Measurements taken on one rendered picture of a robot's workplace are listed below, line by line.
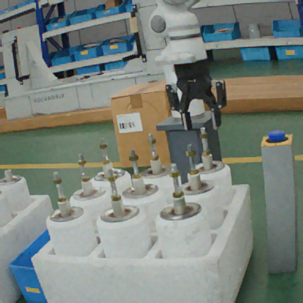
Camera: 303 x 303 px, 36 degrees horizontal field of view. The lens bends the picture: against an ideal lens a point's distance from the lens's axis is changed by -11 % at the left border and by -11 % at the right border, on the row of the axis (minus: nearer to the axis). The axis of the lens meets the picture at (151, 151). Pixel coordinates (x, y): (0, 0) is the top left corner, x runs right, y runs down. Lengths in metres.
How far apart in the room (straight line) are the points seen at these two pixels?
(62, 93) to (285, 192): 2.60
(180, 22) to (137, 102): 1.07
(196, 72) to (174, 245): 0.36
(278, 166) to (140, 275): 0.35
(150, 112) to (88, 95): 1.33
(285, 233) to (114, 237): 0.38
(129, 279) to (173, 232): 0.13
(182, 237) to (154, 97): 1.22
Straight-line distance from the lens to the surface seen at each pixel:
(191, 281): 0.89
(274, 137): 1.02
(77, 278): 0.99
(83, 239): 0.99
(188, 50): 1.05
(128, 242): 0.93
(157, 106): 2.05
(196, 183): 1.01
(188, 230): 0.88
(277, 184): 1.04
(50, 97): 3.55
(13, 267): 1.15
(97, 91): 3.31
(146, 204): 1.02
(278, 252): 1.11
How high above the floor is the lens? 0.59
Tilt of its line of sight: 15 degrees down
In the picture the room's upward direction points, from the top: 10 degrees counter-clockwise
